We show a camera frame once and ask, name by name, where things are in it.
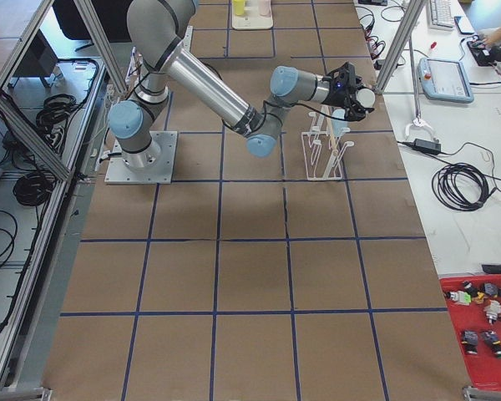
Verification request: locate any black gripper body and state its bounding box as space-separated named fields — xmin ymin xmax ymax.
xmin=321 ymin=62 xmax=363 ymax=121

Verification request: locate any pale blue plastic cup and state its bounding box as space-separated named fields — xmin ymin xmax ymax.
xmin=356 ymin=88 xmax=376 ymax=109

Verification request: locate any light blue plastic cup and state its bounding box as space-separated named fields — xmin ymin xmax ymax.
xmin=331 ymin=108 xmax=348 ymax=138

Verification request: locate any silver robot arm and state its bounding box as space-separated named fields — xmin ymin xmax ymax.
xmin=109 ymin=1 xmax=375 ymax=170

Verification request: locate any yellow plastic cup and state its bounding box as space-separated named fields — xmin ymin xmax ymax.
xmin=232 ymin=0 xmax=245 ymax=16

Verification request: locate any metal rod with claw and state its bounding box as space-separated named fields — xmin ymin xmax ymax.
xmin=404 ymin=38 xmax=439 ymax=143

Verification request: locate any teach pendant tablet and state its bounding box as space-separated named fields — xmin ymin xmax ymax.
xmin=417 ymin=58 xmax=474 ymax=104

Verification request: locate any white serving tray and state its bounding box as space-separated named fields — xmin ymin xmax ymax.
xmin=230 ymin=0 xmax=273 ymax=30

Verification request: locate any black power adapter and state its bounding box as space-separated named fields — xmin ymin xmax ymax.
xmin=412 ymin=139 xmax=441 ymax=155

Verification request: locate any white keyboard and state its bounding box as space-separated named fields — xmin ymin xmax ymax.
xmin=426 ymin=0 xmax=454 ymax=31

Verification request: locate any red parts tray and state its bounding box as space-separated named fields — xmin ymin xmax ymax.
xmin=440 ymin=275 xmax=501 ymax=391

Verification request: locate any white wire cup rack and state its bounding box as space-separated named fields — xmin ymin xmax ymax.
xmin=301 ymin=105 xmax=354 ymax=181

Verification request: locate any aluminium frame post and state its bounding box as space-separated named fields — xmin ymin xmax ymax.
xmin=373 ymin=0 xmax=426 ymax=94

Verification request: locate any coiled black cable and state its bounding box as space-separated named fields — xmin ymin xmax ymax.
xmin=432 ymin=163 xmax=491 ymax=211

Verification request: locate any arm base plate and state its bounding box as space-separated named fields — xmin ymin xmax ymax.
xmin=105 ymin=131 xmax=178 ymax=185

